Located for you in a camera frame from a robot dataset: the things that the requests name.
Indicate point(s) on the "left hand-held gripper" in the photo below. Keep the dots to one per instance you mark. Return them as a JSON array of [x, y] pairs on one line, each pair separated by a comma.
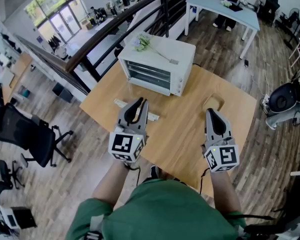
[[121, 145]]

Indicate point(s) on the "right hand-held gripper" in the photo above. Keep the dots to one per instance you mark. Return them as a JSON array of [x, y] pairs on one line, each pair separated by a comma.
[[225, 156]]

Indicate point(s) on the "white oven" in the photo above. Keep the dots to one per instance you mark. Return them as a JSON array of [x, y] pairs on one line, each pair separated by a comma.
[[180, 59]]

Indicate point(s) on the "person's left forearm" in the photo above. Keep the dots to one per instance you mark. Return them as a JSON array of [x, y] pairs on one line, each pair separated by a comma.
[[110, 184]]

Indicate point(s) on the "person's right forearm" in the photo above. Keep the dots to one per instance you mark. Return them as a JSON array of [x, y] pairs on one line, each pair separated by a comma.
[[225, 191]]

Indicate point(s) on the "wooden table with white legs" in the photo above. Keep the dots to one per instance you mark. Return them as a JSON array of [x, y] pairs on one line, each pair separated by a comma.
[[180, 124]]

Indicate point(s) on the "white power strip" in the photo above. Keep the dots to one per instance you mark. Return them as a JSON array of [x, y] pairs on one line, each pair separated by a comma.
[[265, 101]]

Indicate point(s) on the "dark shoe with white sole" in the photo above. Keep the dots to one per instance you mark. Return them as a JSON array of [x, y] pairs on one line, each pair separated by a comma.
[[153, 171]]

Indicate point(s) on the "dark phone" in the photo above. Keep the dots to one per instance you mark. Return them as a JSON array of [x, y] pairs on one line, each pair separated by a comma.
[[246, 63]]

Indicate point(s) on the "black waste bin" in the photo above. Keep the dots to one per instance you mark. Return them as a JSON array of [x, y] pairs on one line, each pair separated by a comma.
[[62, 92]]

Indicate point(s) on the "pale artificial flower bouquet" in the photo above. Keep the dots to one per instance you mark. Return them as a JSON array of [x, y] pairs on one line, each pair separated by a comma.
[[142, 42]]

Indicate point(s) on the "green shirt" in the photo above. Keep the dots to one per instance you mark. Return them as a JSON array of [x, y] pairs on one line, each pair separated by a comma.
[[165, 209]]

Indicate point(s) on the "dark metal railing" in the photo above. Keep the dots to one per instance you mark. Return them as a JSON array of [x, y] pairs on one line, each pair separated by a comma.
[[130, 11]]

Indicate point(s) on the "large black office chair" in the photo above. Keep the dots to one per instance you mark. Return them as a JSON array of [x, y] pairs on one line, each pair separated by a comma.
[[27, 131]]

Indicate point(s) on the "black bag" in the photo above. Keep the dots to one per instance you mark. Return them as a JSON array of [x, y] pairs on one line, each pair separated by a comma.
[[272, 227]]

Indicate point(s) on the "black mat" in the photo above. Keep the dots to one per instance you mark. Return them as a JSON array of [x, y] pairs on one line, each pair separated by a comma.
[[236, 8]]

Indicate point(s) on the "long wooden desk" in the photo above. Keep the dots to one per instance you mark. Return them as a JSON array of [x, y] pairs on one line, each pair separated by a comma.
[[17, 69]]

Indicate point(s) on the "white flowers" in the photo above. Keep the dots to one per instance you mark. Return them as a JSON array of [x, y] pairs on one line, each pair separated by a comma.
[[226, 3]]

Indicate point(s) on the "black mesh office chair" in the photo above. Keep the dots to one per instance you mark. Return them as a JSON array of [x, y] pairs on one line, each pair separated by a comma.
[[270, 7]]

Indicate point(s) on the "black standing fan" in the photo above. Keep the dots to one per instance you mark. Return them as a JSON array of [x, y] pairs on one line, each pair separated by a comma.
[[293, 19]]

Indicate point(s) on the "small black swivel chair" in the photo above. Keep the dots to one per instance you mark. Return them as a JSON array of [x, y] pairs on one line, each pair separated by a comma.
[[5, 176]]

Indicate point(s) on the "black flat box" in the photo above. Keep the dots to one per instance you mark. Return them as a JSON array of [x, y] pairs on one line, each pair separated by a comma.
[[22, 217]]

